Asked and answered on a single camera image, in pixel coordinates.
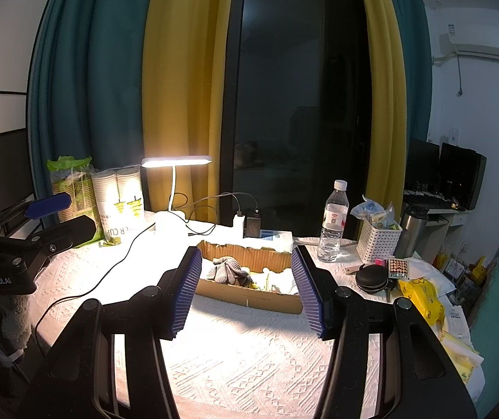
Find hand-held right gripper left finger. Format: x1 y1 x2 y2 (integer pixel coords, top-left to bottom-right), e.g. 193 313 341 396
35 245 203 419

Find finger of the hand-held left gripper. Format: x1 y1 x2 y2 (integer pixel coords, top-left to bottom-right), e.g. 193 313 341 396
31 215 97 255
0 192 73 230

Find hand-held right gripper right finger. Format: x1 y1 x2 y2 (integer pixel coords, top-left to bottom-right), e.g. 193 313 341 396
291 244 479 419

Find white cloth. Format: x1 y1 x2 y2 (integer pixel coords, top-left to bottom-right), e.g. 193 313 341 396
260 268 298 294

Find grey knit gloves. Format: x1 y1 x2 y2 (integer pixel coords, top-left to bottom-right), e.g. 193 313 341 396
206 257 254 286

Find cardboard box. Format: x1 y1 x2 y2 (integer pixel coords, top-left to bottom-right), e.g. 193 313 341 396
195 239 304 316

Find green paper cups pack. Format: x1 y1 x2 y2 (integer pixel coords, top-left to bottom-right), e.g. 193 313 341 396
47 156 102 245

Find white paper cups pack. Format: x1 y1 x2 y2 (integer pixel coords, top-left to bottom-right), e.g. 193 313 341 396
91 167 145 246

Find black round case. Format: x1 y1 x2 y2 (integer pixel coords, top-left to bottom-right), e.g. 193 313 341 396
354 263 390 293

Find blue white box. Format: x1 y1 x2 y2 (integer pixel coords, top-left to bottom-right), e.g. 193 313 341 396
260 228 296 251

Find white desk lamp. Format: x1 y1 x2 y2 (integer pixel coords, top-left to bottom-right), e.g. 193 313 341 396
141 155 213 241

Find clear water bottle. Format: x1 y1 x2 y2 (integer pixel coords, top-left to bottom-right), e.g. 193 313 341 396
318 180 349 263

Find white plastic basket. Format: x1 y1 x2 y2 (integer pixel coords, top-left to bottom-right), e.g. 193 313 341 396
356 216 403 263

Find white embossed tablecloth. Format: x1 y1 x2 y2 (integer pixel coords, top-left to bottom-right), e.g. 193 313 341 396
27 209 451 419

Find black power adapter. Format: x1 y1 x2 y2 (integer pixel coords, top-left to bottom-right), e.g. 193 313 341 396
244 208 262 238

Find patterned card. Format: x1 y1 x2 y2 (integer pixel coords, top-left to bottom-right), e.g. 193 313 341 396
388 258 411 280

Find small packets bundle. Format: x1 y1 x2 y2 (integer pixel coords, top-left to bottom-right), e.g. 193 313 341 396
351 196 401 230

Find yellow plastic bag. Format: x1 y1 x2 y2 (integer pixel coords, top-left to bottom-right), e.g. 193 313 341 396
398 277 446 326

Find steel thermos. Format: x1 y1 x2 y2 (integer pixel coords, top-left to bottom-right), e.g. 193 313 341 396
393 204 429 259

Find wide teal curtain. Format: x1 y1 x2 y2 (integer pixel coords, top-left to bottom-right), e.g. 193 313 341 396
27 0 158 210

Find black keyboard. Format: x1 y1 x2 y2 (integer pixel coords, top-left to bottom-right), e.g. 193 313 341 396
402 188 460 210

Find white yellow plastic bags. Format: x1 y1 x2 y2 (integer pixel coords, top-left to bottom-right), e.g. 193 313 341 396
437 327 486 398

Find black monitor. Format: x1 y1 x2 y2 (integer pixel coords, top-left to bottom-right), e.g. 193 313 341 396
406 137 441 188

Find wide yellow curtain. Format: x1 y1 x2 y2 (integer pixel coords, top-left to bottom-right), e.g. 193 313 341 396
141 0 237 223

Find black computer case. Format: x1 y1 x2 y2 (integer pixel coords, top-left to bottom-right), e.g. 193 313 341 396
439 142 488 210

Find dark glass door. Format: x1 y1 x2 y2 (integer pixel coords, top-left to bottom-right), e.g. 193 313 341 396
219 0 374 236

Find narrow yellow curtain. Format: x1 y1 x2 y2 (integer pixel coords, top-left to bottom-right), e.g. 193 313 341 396
352 0 409 214

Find narrow teal curtain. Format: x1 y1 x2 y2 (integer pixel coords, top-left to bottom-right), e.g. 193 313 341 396
382 0 433 171

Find white air conditioner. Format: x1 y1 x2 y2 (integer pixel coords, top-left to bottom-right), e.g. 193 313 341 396
439 30 499 67

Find black lamp cable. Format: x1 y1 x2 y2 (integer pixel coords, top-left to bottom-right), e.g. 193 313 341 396
35 222 154 341

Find black charger cable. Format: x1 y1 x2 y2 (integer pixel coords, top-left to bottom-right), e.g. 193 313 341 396
168 192 259 228

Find air conditioner cable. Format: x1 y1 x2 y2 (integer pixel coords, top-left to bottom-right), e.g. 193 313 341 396
454 54 466 97

